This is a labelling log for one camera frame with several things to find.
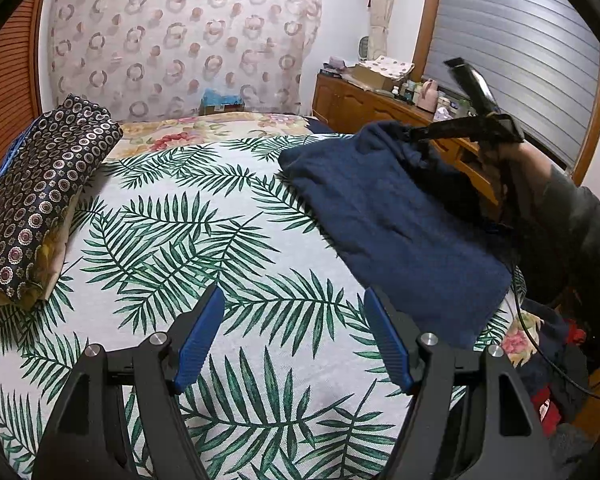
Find navy printed t-shirt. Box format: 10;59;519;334
278;122;512;349

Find grey sleeved right forearm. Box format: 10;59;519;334
522;168;600;309

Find person's right hand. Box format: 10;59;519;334
496;142;554;210

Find pink kettle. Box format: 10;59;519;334
416;79;439;114

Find palm leaf bed sheet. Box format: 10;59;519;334
0;131;514;480

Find grey window blind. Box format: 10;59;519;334
424;0;600;167

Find cardboard box on cabinet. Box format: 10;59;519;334
349;55;415;91

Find wooden sideboard cabinet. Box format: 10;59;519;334
312;74;500;206

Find small white fan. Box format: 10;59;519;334
358;36;370;61

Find red bag on floor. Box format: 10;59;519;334
531;386;562;437

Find floral quilt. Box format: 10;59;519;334
106;112;311;162

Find circle patterned folded cloth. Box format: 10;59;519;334
0;94;122;309

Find blue box by curtain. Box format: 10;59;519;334
198;89;245;116

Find circle patterned curtain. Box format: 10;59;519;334
47;0;322;122

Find wooden louvered closet door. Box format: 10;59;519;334
0;0;43;165

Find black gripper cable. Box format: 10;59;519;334
502;159;600;403

